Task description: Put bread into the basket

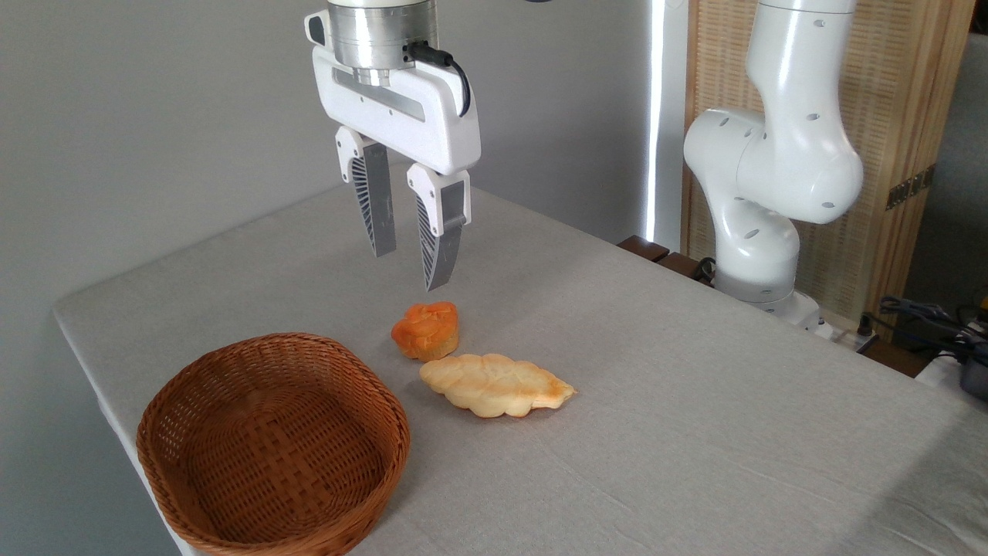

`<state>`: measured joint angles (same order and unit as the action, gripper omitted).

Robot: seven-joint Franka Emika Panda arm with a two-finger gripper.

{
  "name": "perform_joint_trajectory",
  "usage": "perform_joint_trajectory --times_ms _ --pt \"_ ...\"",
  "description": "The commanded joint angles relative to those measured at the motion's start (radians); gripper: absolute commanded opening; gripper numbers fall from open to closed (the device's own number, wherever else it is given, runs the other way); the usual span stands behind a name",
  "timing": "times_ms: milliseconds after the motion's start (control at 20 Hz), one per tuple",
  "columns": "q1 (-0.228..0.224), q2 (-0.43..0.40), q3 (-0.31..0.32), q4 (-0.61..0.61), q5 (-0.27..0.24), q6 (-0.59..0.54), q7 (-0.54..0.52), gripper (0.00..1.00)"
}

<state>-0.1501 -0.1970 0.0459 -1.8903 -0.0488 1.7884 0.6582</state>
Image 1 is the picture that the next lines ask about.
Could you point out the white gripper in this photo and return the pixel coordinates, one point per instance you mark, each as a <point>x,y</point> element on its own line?
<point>401,116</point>

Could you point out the orange muffin bread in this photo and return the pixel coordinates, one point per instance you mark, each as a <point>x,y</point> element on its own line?
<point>424,332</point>

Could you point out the pale braided bread loaf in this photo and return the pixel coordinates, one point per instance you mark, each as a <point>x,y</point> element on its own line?
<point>494,386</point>

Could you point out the brown wicker basket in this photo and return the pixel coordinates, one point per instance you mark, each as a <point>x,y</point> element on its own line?
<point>270,448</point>

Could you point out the dark brown wooden block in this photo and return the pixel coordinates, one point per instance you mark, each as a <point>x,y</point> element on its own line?
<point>683,266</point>
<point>643,247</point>

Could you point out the grey tablecloth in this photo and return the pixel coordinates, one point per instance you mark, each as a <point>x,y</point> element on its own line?
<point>656,432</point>

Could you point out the white power strip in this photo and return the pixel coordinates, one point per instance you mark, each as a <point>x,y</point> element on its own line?
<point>845,333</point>

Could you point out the brass screen hinge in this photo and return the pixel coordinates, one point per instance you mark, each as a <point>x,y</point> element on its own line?
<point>911,188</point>

